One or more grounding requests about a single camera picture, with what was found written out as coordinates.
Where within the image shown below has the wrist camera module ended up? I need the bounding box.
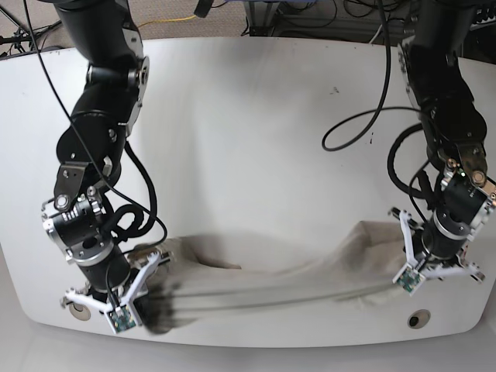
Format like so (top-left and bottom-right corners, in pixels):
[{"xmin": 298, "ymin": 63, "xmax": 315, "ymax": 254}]
[
  {"xmin": 392, "ymin": 263, "xmax": 425, "ymax": 296},
  {"xmin": 104, "ymin": 304, "xmax": 142, "ymax": 334}
]

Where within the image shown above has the white cable on floor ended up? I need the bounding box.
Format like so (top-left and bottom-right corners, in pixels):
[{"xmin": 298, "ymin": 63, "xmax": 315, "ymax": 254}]
[{"xmin": 367, "ymin": 18, "xmax": 388, "ymax": 45}]

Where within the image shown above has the black tripod stand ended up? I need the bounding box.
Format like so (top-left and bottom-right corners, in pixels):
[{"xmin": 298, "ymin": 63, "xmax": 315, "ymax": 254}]
[{"xmin": 1, "ymin": 5, "xmax": 62, "ymax": 60}]

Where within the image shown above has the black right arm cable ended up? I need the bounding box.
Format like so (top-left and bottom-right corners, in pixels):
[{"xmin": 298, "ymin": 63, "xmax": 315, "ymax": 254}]
[{"xmin": 22, "ymin": 0, "xmax": 168, "ymax": 249}]

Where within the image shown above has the table cable grommet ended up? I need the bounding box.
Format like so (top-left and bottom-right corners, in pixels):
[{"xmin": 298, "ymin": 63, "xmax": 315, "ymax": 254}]
[
  {"xmin": 408, "ymin": 309, "xmax": 431, "ymax": 329},
  {"xmin": 68, "ymin": 303, "xmax": 91, "ymax": 322}
]

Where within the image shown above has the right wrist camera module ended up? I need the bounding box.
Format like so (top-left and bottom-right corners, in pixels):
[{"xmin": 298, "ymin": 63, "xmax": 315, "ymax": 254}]
[{"xmin": 104, "ymin": 304, "xmax": 142, "ymax": 334}]

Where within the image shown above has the yellow cable on floor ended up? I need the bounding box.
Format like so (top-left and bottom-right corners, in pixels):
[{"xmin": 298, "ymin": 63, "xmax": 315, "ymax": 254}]
[{"xmin": 137, "ymin": 13, "xmax": 197, "ymax": 29}]

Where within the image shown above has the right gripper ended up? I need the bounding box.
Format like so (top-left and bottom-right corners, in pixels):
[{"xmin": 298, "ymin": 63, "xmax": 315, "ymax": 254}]
[{"xmin": 60, "ymin": 244, "xmax": 174, "ymax": 335}]

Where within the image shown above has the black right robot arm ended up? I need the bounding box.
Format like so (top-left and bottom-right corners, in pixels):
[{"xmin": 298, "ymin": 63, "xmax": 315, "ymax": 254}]
[{"xmin": 42, "ymin": 1, "xmax": 167, "ymax": 333}]

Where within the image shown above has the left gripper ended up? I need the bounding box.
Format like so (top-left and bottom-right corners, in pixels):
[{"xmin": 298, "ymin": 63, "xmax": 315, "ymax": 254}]
[{"xmin": 389, "ymin": 207, "xmax": 485, "ymax": 283}]

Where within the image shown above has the left table cable grommet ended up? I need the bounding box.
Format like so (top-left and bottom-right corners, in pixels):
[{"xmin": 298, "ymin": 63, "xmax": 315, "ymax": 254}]
[{"xmin": 68, "ymin": 303, "xmax": 91, "ymax": 322}]

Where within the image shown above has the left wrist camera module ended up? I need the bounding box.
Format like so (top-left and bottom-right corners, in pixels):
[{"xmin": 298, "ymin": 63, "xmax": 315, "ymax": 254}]
[{"xmin": 392, "ymin": 263, "xmax": 425, "ymax": 296}]

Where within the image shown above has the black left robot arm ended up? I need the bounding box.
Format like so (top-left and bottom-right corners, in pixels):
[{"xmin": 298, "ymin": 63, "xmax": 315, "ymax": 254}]
[{"xmin": 387, "ymin": 1, "xmax": 495, "ymax": 293}]

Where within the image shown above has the beige T-shirt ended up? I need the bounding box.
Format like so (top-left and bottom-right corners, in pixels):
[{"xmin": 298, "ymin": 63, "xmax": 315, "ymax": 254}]
[{"xmin": 152, "ymin": 221, "xmax": 404, "ymax": 329}]

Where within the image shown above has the right table cable grommet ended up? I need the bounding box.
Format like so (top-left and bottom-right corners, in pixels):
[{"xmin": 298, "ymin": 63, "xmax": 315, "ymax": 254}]
[{"xmin": 408, "ymin": 309, "xmax": 431, "ymax": 329}]

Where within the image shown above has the white power strip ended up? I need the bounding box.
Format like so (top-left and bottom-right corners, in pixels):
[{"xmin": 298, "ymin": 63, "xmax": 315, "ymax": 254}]
[{"xmin": 470, "ymin": 6, "xmax": 495, "ymax": 30}]

